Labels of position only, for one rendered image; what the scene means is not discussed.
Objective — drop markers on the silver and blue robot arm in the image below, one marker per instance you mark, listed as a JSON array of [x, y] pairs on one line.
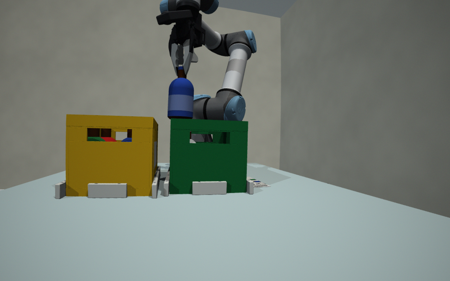
[[228, 103]]

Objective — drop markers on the dark green crate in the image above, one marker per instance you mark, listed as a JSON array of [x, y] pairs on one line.
[[223, 159]]

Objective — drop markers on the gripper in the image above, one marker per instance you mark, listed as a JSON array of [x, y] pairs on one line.
[[188, 34]]

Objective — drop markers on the yellow crate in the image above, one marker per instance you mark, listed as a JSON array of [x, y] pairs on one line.
[[133, 162]]

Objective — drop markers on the white paper pick list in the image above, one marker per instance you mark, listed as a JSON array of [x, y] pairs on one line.
[[258, 183]]

